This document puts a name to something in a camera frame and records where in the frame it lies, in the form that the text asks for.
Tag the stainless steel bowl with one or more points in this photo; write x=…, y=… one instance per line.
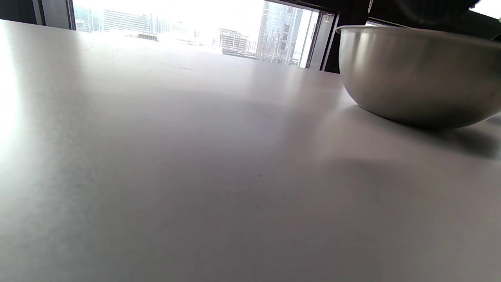
x=415, y=74

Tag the window with dark frame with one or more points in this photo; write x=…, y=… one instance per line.
x=188, y=23

